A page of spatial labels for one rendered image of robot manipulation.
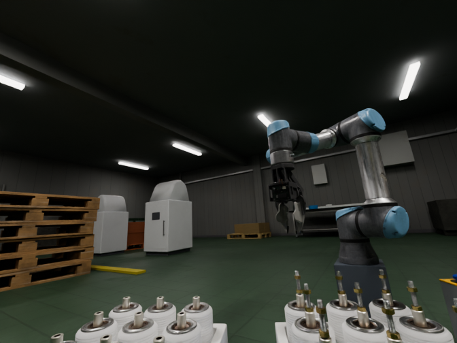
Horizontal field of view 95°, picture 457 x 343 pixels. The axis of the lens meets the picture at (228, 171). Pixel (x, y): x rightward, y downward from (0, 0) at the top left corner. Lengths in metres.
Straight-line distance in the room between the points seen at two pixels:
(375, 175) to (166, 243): 3.62
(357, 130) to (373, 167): 0.17
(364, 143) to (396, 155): 6.00
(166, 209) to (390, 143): 5.93
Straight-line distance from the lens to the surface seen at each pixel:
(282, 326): 0.81
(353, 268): 1.06
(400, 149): 7.10
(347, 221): 1.07
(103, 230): 5.17
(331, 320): 0.76
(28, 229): 3.10
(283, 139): 0.70
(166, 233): 4.12
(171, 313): 0.78
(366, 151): 1.05
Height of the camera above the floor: 0.49
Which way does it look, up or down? 14 degrees up
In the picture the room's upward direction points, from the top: 3 degrees counter-clockwise
